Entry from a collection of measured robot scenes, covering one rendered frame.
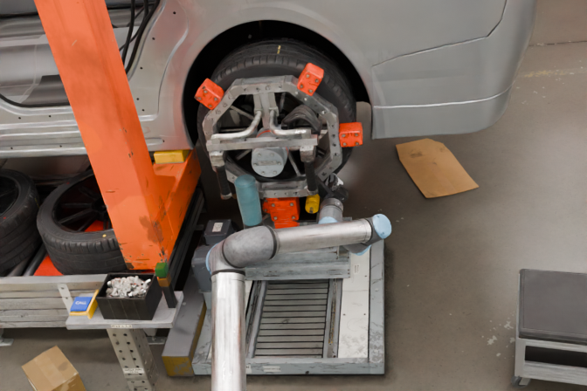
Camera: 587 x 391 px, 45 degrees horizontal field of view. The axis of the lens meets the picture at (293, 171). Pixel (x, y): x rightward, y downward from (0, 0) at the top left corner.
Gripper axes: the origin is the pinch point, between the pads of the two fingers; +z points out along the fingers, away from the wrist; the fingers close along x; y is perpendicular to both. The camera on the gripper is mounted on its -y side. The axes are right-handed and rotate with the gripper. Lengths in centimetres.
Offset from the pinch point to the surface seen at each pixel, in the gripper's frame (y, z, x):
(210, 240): -22, -12, -56
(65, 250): -70, -23, -95
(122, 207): -66, -44, -38
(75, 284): -59, -35, -96
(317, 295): 33, -12, -49
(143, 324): -35, -66, -62
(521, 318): 71, -55, 29
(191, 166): -45, 13, -46
